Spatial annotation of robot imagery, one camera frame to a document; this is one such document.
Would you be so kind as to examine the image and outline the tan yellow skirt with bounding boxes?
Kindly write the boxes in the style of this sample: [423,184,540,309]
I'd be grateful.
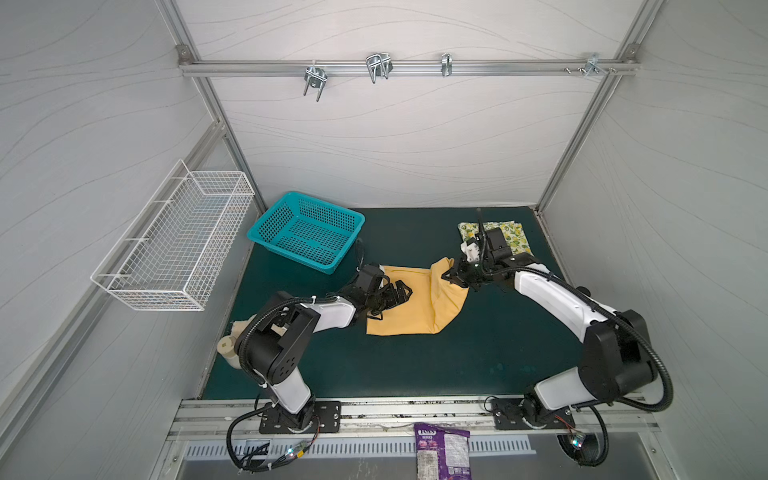
[366,258,469,336]

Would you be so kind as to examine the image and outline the lemon print skirt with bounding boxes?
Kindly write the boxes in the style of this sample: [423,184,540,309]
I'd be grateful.
[457,221,531,254]

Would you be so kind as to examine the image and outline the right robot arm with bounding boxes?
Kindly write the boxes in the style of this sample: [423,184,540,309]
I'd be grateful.
[442,228,674,428]

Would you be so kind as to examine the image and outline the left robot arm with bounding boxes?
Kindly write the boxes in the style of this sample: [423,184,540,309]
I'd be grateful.
[234,264,413,416]

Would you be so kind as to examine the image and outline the green table mat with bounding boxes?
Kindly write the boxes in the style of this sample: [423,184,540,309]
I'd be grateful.
[202,206,578,401]

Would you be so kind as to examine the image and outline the teal plastic basket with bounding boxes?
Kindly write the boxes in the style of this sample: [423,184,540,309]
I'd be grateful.
[247,192,365,275]

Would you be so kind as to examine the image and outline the beige knit glove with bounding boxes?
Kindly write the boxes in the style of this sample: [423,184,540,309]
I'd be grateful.
[230,320,251,340]

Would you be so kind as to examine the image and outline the cream bottle left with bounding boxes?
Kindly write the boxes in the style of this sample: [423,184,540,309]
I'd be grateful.
[216,335,241,370]

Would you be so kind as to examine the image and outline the purple snack bag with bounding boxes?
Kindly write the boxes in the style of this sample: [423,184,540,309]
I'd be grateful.
[414,423,472,480]

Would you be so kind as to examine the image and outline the small metal hook clamp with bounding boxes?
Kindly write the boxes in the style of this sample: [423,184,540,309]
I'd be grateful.
[441,53,453,77]

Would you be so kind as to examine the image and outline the metal u-bolt clamp middle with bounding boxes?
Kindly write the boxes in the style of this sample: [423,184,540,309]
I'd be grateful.
[365,52,393,84]

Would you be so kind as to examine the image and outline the metal u-bolt clamp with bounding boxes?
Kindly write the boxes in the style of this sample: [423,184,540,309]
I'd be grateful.
[365,52,393,84]
[303,65,328,102]

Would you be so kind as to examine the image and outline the metal u-bolt clamp left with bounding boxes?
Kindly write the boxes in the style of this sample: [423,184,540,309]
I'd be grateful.
[303,65,328,102]

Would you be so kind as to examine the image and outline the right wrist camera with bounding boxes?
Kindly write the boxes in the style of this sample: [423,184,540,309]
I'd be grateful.
[460,237,481,264]

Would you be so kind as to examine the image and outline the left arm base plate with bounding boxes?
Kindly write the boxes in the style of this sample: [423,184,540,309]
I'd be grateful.
[259,399,341,434]

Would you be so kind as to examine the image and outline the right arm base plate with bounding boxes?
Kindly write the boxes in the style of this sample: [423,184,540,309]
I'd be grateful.
[483,396,575,430]

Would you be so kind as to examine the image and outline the aluminium front rail frame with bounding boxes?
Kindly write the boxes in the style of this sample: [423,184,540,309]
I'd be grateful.
[166,394,661,441]

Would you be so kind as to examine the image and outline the aluminium crossbar rail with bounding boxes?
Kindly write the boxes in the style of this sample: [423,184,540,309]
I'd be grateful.
[179,57,641,78]

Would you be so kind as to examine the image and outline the right base cable bundle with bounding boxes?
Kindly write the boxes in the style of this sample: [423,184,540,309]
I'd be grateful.
[554,404,610,468]

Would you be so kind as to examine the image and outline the base cable bundle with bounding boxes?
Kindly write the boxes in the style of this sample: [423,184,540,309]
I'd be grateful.
[224,404,322,475]
[554,404,610,468]

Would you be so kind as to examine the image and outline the left base cable bundle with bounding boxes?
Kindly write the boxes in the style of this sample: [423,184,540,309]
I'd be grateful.
[224,404,322,475]

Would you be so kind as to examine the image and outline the white wire basket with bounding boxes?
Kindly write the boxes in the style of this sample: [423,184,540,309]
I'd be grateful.
[90,160,254,311]

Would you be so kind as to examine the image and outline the metal bracket right end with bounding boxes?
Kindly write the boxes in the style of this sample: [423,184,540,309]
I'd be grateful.
[564,53,618,78]

